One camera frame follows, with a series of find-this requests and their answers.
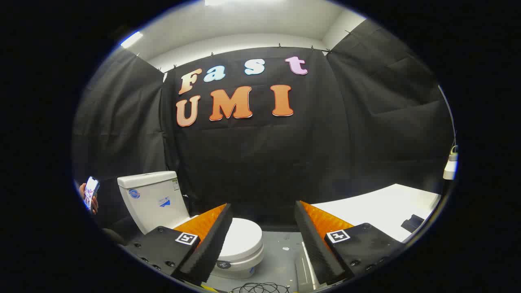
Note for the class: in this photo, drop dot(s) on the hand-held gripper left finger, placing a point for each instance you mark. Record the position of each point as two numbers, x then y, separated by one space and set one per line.
211 244

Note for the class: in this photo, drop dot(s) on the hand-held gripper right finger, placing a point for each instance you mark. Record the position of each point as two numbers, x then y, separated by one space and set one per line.
315 248

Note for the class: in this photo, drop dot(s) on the white toilet lid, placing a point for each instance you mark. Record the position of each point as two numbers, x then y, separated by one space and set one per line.
244 238

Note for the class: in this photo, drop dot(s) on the white ceramic toilet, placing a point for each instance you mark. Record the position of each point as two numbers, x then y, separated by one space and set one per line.
154 203

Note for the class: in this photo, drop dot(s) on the white cabinet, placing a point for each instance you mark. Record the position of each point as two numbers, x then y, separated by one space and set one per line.
378 207

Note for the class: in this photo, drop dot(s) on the black backdrop cloth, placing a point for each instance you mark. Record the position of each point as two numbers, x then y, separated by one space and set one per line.
264 162

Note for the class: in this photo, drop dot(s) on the black flat object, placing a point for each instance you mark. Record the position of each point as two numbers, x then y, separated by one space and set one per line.
413 224

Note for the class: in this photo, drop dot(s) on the smartphone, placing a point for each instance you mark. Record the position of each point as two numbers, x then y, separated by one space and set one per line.
91 191

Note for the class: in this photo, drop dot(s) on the ceiling light panel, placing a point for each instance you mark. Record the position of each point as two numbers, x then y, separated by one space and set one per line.
131 39

